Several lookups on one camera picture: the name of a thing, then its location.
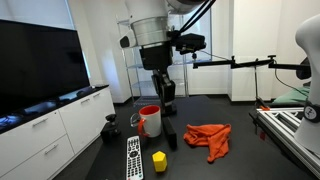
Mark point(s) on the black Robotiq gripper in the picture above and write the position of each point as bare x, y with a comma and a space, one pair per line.
156, 56

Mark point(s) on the white remote with black buttons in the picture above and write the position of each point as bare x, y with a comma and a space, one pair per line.
134, 160

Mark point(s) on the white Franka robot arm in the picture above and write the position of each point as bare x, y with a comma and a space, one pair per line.
150, 30

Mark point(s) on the white mug with red inside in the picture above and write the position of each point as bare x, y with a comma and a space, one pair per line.
151, 123

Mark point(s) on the black box with label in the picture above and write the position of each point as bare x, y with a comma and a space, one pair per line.
170, 133

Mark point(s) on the orange cloth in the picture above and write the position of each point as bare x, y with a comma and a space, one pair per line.
208, 136

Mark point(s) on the yellow pentagon block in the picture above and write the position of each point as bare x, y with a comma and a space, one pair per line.
160, 161

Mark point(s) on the black vertical stand pole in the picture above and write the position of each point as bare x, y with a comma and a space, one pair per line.
257, 83

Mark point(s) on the orange and black clamp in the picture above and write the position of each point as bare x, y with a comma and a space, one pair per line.
264, 108

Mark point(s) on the white drawer cabinet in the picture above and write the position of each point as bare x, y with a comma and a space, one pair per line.
50, 140

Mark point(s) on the green fabric object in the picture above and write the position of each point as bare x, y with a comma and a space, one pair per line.
293, 96

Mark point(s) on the large black television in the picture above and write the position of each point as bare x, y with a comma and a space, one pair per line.
36, 66

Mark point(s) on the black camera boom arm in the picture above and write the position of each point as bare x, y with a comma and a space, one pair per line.
246, 62

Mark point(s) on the small red frame tag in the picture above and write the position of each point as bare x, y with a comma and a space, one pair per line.
262, 135

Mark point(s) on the aluminium profile frame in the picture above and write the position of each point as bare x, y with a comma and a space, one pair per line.
283, 133

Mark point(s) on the black round mount head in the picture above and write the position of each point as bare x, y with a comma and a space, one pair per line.
302, 70

